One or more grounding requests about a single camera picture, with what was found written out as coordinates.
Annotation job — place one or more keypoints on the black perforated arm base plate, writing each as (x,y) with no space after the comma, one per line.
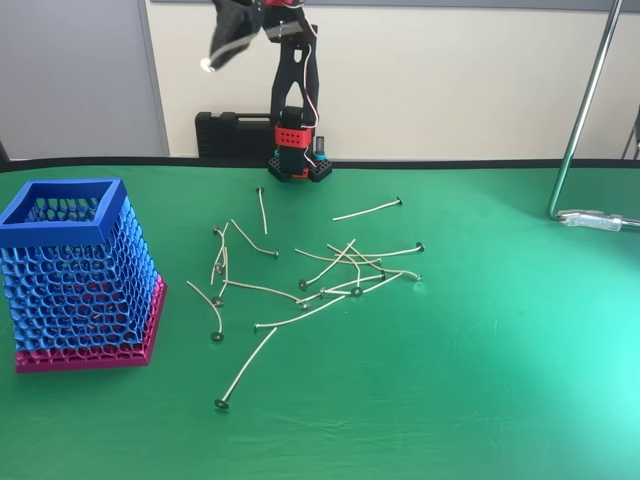
(320,172)

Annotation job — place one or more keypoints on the blue and magenta lattice basket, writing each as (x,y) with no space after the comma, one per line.
(75,280)

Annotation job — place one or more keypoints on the chrome tube stand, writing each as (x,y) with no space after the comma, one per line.
(587,100)

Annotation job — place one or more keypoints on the grey cylinder knob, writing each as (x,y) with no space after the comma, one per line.
(320,144)

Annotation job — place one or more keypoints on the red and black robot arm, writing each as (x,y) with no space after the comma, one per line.
(287,70)

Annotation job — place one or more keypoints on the silver carabiner clip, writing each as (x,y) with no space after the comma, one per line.
(595,220)

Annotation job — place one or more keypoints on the green cloth with black rim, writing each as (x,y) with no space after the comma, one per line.
(450,350)

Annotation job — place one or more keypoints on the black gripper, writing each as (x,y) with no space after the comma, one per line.
(226,41)

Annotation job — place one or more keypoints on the black plastic tool case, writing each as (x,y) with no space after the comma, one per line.
(225,135)

